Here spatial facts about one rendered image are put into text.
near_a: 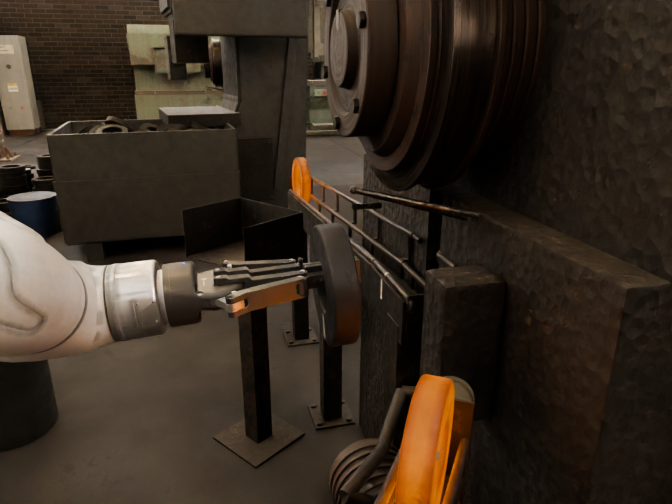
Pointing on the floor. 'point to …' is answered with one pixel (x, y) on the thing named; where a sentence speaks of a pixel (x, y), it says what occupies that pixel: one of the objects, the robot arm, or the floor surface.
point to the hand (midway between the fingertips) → (331, 272)
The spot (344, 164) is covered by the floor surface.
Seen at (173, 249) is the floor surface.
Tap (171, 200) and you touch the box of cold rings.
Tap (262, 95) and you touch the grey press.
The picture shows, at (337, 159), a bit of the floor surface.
